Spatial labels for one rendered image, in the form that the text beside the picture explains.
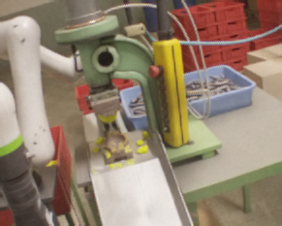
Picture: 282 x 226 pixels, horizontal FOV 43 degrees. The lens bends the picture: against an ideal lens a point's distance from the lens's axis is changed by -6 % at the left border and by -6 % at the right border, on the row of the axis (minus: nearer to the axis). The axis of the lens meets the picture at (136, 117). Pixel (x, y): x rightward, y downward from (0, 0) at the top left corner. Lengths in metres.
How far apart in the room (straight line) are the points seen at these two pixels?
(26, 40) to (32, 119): 0.26
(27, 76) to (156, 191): 0.56
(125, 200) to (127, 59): 0.46
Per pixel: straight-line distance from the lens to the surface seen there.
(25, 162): 0.74
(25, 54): 1.25
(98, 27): 1.16
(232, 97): 1.63
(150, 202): 1.21
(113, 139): 1.42
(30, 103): 1.27
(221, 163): 1.29
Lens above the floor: 1.63
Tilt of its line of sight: 22 degrees down
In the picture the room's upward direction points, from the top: 13 degrees counter-clockwise
